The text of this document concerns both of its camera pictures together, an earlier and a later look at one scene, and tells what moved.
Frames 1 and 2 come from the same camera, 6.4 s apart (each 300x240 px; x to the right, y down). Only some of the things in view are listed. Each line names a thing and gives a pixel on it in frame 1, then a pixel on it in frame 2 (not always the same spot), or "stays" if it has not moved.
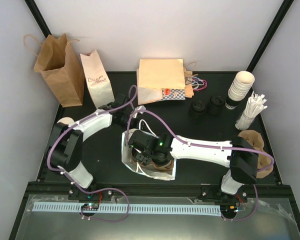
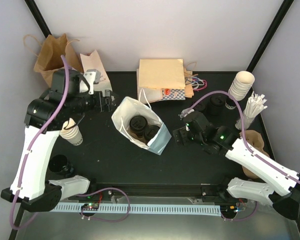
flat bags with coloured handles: (192, 82) stays
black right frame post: (278, 21) stays
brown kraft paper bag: (58, 66) stays
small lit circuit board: (90, 206) stays
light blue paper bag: (157, 174) → (129, 108)
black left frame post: (39, 17) stays
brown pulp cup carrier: (165, 168) → (141, 139)
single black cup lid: (162, 163) → (150, 131)
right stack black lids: (215, 104) stays
